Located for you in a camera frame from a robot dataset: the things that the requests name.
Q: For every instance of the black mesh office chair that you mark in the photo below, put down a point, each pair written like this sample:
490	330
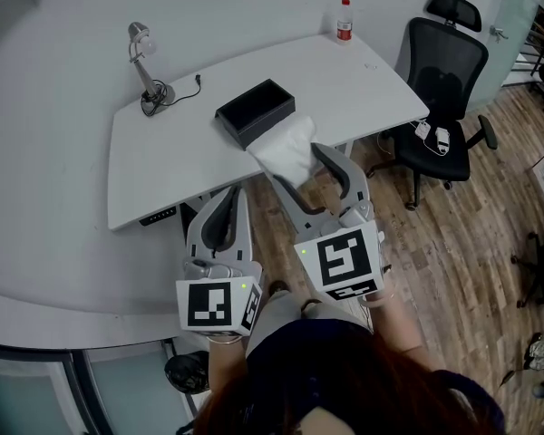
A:
444	70

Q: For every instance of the person's dark shoe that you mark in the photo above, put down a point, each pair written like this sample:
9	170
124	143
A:
277	287

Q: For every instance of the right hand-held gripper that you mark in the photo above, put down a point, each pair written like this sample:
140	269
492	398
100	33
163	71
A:
344	256

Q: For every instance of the person's beige trousers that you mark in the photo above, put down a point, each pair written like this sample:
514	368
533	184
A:
290	320

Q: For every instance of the black bin bag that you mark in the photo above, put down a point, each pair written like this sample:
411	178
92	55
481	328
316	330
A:
186	372

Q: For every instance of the black desk control panel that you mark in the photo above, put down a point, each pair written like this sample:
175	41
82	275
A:
158	215

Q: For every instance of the person's dark top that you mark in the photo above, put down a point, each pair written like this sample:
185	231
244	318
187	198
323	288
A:
344	379

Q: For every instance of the silver desk lamp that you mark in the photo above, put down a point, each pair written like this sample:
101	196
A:
145	66

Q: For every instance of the white oblong power bank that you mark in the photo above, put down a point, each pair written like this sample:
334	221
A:
442	139

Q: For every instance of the person's right forearm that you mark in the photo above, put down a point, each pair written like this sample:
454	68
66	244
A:
399	329

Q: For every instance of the white square charger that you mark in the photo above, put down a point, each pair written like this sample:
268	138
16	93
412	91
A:
422	129

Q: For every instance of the clear red-capped water bottle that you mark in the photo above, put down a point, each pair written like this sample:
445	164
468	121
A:
344	23

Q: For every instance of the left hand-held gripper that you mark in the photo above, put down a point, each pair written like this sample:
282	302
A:
208	306

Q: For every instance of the person's left forearm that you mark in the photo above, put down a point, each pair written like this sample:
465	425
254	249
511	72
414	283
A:
224	365

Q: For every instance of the black open box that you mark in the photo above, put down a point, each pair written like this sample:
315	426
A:
254	111

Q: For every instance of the white cloth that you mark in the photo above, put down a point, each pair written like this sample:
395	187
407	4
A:
285	152

